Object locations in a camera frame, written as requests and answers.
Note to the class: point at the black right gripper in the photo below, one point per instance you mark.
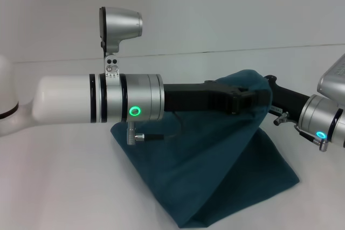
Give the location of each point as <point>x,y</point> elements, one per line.
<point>288,100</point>

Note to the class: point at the teal T-shirt with FREE print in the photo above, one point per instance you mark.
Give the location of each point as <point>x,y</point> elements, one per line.
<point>202,160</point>

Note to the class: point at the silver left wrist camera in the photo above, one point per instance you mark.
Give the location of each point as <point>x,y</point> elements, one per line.
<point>118,28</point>

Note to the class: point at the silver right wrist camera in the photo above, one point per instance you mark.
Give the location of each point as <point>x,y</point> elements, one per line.
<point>332,82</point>

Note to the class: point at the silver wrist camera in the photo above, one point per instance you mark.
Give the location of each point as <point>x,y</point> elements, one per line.
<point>118,28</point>
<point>332,82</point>

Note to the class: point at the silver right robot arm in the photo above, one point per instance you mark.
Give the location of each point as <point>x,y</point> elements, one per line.
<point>323,119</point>

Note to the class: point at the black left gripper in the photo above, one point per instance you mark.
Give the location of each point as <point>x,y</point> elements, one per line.
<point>199,96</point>

